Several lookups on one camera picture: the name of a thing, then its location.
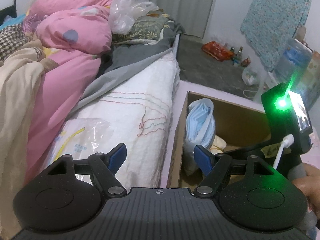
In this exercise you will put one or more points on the clear plastic package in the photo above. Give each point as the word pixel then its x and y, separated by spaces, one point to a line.
pixel 82 135

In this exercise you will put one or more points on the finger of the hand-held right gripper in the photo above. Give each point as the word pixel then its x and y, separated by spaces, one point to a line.
pixel 247 148

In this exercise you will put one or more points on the beige blanket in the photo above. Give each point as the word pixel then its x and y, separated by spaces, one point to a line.
pixel 15 92

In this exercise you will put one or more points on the brown checked cloth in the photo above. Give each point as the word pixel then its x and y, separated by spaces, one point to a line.
pixel 10 40

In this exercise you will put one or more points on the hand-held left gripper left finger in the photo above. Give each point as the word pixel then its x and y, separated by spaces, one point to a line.
pixel 117 155

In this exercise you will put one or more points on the pink quilt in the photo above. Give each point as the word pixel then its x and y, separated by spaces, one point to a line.
pixel 70 62

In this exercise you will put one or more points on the white water dispenser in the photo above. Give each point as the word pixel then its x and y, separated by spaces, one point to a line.
pixel 266 85

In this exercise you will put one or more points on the person's right hand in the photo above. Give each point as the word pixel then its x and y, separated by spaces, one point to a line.
pixel 308 187

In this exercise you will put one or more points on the white fluffy blanket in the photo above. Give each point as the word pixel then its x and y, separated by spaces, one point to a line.
pixel 140 92

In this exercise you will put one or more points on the teal floral cloth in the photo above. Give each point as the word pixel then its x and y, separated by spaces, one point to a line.
pixel 275 20

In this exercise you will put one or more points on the blue water bottle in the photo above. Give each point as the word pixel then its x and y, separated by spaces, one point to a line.
pixel 292 60

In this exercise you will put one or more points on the dark headboard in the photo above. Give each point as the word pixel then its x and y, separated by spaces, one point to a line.
pixel 8 11

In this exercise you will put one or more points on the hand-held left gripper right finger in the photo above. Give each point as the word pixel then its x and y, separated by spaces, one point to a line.
pixel 202 160

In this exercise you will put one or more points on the pack of blue face masks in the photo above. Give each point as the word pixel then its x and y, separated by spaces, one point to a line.
pixel 200 122

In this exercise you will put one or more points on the grey floral pillow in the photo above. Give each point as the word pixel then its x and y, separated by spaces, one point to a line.
pixel 145 28

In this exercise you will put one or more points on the grey curtain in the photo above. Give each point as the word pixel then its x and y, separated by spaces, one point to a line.
pixel 185 5

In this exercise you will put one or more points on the grey bed sheet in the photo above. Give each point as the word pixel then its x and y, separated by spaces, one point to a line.
pixel 130 57

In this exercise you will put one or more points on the red snack bag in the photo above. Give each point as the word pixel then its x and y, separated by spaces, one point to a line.
pixel 217 50

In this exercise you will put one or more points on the white plastic bag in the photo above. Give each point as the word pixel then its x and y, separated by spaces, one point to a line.
pixel 250 76

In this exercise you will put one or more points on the clear plastic bag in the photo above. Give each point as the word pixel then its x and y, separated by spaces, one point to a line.
pixel 122 15

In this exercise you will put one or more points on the yellow cloth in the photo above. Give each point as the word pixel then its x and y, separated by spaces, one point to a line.
pixel 218 142

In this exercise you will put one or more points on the glass bottle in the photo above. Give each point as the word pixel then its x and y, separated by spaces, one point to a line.
pixel 240 53

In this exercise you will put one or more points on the cardboard box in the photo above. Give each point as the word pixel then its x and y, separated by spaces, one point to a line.
pixel 237 120

